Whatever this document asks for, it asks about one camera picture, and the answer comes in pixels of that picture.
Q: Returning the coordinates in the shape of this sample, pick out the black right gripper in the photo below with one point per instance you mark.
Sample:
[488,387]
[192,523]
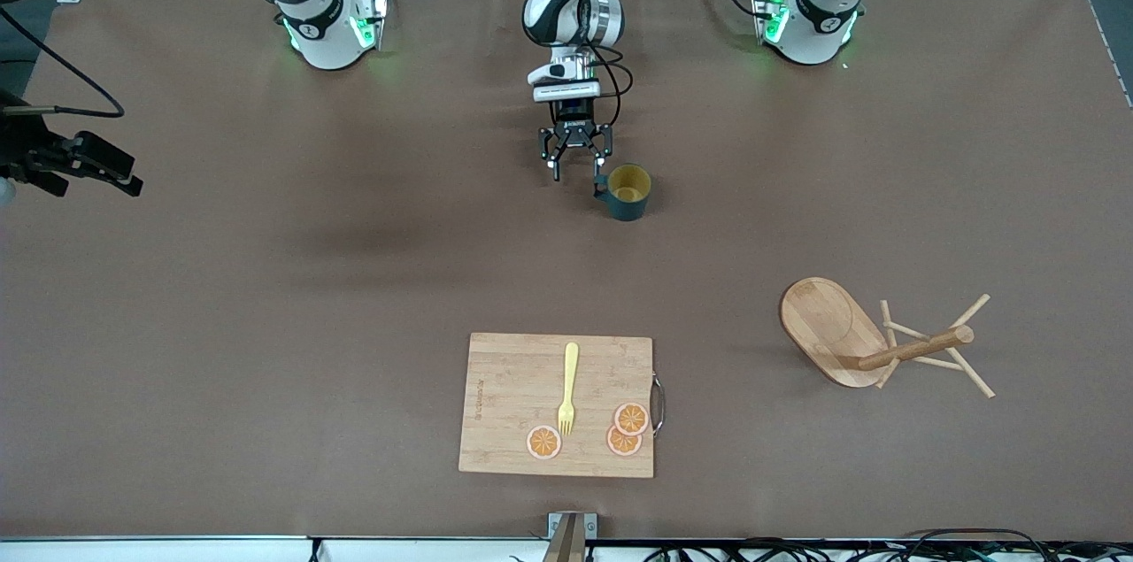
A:
[19,146]

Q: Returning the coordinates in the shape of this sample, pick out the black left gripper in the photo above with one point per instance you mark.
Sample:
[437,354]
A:
[574,114]

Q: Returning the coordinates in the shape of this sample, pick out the teal cup yellow inside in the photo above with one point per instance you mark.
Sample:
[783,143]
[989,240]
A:
[630,204]

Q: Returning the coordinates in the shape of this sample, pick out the wooden mug tree rack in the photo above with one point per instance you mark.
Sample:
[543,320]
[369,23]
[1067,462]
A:
[823,323]

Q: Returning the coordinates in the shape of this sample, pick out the yellow fork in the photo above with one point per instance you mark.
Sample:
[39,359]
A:
[569,385]

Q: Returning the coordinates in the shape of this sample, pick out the bamboo cutting board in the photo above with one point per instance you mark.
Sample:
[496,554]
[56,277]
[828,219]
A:
[513,385]

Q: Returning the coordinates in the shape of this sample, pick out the orange slice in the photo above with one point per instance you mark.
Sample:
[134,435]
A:
[543,442]
[620,443]
[631,418]

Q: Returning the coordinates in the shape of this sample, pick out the metal mounting bracket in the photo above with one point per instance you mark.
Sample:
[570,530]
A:
[571,527]

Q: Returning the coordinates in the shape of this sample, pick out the white table edge rail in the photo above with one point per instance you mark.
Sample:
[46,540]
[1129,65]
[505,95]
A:
[177,551]

